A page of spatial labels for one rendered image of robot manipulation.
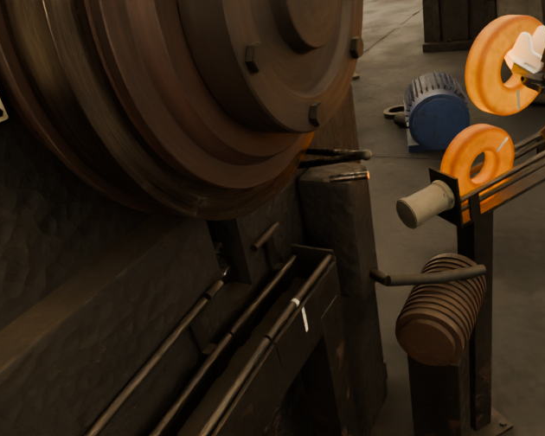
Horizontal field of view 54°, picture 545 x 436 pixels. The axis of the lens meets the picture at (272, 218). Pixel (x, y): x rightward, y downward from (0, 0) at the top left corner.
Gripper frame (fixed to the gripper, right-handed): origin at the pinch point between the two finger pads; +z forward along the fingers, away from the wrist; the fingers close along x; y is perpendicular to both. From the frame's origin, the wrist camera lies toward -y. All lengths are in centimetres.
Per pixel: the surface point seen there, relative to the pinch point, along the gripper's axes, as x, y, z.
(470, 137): 3.0, -15.7, 1.6
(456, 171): 6.6, -20.9, -0.1
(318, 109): 44.0, 13.0, -15.1
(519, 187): -8.1, -29.0, -3.2
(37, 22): 66, 27, -13
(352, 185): 29.9, -13.2, -1.2
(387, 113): -114, -143, 172
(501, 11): -168, -85, 150
